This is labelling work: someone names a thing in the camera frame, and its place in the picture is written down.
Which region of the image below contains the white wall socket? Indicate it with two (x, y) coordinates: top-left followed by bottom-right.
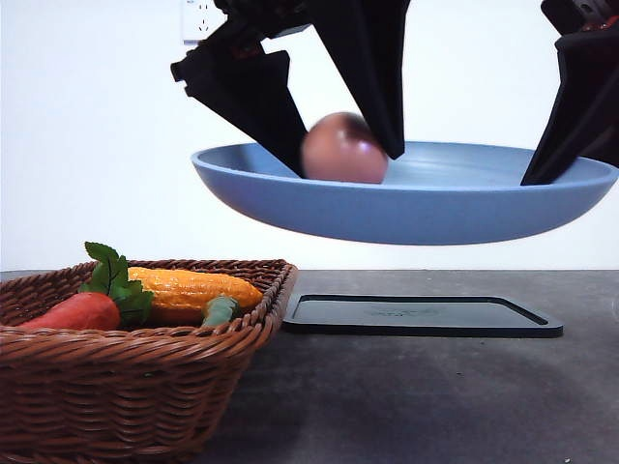
(183, 0), (228, 46)

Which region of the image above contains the brown egg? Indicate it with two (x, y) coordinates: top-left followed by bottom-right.
(300, 112), (389, 184)

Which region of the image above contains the orange toy carrot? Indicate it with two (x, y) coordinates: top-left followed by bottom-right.
(19, 242), (154, 331)

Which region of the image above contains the yellow toy corn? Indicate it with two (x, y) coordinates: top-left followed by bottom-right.
(128, 267), (264, 325)

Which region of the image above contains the light blue plate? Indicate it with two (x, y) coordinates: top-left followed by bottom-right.
(192, 140), (619, 245)

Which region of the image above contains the dark green rectangular tray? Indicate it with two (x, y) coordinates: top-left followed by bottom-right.
(281, 295), (564, 337)

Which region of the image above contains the brown wicker basket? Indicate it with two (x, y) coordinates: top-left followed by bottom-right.
(0, 259), (298, 464)

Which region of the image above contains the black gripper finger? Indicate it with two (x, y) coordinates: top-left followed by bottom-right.
(521, 33), (619, 187)

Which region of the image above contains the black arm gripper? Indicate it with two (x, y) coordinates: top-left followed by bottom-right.
(170, 0), (412, 178)

